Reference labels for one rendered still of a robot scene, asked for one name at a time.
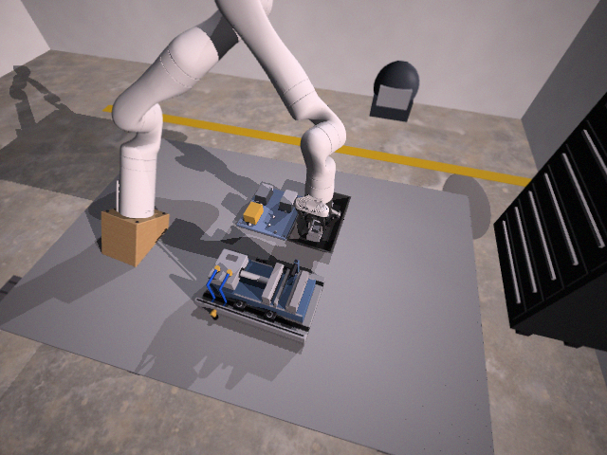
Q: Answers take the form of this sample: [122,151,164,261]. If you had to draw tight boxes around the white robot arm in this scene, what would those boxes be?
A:
[112,0,346,218]

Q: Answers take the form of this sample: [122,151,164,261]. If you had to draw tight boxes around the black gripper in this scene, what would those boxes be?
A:
[296,197,341,233]

